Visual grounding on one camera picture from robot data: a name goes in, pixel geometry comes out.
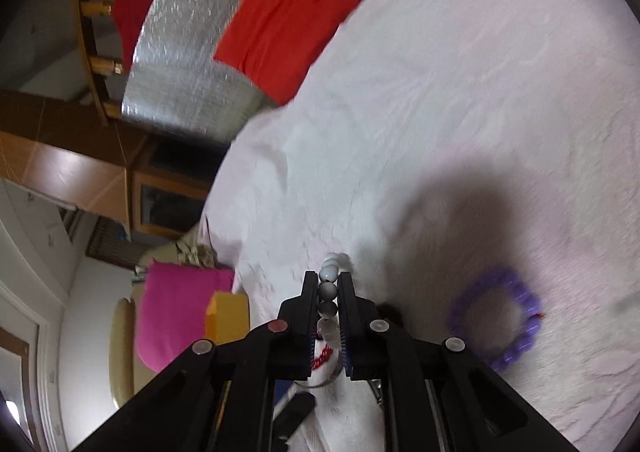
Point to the orange cardboard box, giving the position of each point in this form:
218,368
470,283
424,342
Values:
227,318

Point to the patterned fabric piece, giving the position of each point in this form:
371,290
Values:
197,256

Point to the wooden railing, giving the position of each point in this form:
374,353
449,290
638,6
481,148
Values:
97,66

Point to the red pillow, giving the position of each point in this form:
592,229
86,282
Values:
275,42

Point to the beige leather sofa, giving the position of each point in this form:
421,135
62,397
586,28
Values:
127,373

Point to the silver foil insulation panel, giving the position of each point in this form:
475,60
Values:
175,86

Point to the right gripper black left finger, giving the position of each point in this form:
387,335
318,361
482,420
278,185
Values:
295,345

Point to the magenta pillow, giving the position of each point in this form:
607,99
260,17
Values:
171,314

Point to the wooden cabinet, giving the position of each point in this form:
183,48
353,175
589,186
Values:
65,151

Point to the white textured bed blanket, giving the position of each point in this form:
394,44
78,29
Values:
434,140

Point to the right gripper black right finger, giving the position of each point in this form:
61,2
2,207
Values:
358,341

